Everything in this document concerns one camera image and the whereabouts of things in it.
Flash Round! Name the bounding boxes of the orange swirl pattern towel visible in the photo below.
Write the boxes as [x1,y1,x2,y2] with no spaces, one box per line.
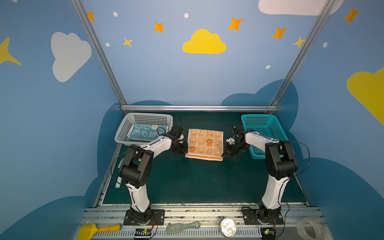
[186,129,224,162]

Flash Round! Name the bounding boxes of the bunny face pattern towel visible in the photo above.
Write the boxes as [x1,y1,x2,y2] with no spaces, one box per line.
[128,124,169,142]

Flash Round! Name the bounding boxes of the teal perforated plastic basket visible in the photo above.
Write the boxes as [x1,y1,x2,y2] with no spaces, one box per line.
[240,113,296,160]

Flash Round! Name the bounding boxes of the white perforated plastic basket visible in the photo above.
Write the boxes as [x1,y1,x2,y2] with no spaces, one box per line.
[115,113,173,146]

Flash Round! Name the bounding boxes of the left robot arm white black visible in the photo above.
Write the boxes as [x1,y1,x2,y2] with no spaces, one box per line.
[119,134,188,213]

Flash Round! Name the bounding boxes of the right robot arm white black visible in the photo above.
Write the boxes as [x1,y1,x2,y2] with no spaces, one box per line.
[222,127,299,222]

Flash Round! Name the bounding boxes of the light blue plastic spoon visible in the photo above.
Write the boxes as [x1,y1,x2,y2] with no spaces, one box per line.
[115,160,123,189]

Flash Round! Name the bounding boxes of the round silver tin lid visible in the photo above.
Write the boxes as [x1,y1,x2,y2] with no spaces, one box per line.
[219,218,237,238]

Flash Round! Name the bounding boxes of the pale green hair brush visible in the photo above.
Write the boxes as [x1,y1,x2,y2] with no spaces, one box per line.
[166,221,201,235]

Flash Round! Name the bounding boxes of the right small circuit board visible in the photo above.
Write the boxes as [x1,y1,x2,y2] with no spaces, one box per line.
[261,228,276,240]

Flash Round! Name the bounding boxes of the small circuit board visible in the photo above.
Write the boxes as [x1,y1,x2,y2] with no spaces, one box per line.
[133,228,153,240]
[261,228,276,240]

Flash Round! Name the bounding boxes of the left small circuit board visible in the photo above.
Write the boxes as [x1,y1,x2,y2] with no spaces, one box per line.
[133,228,153,240]

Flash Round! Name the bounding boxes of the clear tape roll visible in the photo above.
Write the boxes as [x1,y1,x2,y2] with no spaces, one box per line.
[296,218,325,240]

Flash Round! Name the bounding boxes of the yellow toy shovel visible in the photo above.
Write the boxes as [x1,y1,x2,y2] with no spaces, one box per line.
[77,224,121,240]

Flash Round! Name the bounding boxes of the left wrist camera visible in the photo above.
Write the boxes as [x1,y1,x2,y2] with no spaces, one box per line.
[169,125,184,142]

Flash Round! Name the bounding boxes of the aluminium frame back rail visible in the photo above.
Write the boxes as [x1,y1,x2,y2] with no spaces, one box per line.
[121,105,278,112]

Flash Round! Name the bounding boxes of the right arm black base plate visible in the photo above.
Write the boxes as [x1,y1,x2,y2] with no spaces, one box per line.
[241,207,285,225]

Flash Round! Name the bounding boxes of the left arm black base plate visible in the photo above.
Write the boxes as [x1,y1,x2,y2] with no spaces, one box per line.
[123,209,165,226]

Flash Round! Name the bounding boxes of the aluminium front rail bed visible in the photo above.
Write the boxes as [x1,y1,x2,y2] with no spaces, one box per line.
[79,203,333,240]

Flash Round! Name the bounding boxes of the aluminium frame right post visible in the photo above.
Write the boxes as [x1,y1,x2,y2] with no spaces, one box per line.
[270,0,336,108]

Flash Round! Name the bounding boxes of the aluminium frame post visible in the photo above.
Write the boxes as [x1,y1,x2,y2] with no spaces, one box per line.
[71,0,127,105]
[270,0,336,108]

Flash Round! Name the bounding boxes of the aluminium frame left post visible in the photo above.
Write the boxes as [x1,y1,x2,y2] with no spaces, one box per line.
[71,0,127,105]

